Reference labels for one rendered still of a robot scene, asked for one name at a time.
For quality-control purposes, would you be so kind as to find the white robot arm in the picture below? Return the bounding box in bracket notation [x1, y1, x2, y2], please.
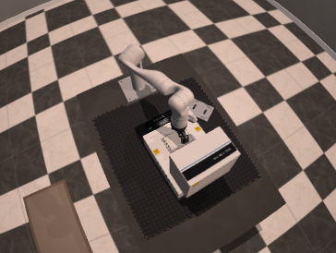
[118, 43, 197, 128]

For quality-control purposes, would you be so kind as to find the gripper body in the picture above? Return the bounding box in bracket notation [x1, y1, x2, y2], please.
[171, 123, 187, 135]

